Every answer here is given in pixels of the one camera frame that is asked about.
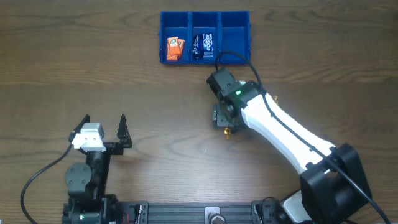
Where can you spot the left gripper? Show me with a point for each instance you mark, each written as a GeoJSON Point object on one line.
{"type": "Point", "coordinates": [113, 148]}

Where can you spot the orange candy box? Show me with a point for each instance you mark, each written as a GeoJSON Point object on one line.
{"type": "Point", "coordinates": [173, 46]}
{"type": "Point", "coordinates": [182, 45]}

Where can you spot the blue candy pack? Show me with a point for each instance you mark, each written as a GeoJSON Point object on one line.
{"type": "Point", "coordinates": [208, 43]}
{"type": "Point", "coordinates": [197, 46]}

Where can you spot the gold candy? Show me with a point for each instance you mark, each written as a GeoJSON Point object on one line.
{"type": "Point", "coordinates": [275, 99]}
{"type": "Point", "coordinates": [228, 132]}

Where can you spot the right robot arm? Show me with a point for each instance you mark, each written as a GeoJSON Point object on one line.
{"type": "Point", "coordinates": [280, 130]}

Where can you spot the blue tray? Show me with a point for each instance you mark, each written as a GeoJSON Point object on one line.
{"type": "Point", "coordinates": [234, 37]}

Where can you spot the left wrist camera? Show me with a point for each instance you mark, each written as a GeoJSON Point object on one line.
{"type": "Point", "coordinates": [90, 137]}

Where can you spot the mounting rail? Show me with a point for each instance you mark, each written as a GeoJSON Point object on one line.
{"type": "Point", "coordinates": [180, 214]}

